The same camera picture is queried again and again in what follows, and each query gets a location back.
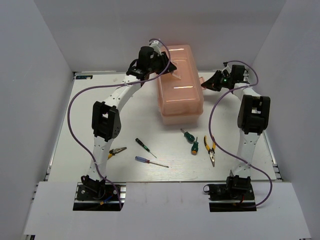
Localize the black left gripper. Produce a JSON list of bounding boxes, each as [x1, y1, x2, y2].
[[148, 51, 178, 76]]

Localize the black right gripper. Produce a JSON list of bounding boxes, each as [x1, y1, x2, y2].
[[202, 70, 233, 92]]

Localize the pink plastic toolbox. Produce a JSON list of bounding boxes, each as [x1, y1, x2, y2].
[[157, 44, 204, 125]]

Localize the stubby dark green screwdriver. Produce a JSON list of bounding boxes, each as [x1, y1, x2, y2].
[[180, 128, 195, 143]]

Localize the stubby green orange screwdriver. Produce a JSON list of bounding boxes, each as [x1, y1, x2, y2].
[[191, 137, 199, 155]]

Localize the yellow black pliers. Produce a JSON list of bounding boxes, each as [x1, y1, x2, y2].
[[108, 147, 127, 159], [203, 135, 216, 167]]

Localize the black green precision screwdriver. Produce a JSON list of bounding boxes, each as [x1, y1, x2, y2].
[[135, 138, 156, 158]]

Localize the blue red handled screwdriver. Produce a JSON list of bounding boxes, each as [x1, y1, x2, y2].
[[135, 156, 169, 168]]

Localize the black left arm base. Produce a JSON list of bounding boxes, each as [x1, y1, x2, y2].
[[73, 175, 127, 212]]

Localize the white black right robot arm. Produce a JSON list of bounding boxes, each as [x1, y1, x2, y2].
[[201, 60, 271, 179]]

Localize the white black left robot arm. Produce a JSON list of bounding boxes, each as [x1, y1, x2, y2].
[[87, 46, 177, 181]]

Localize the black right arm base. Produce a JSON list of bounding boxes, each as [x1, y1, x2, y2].
[[203, 175, 257, 213]]

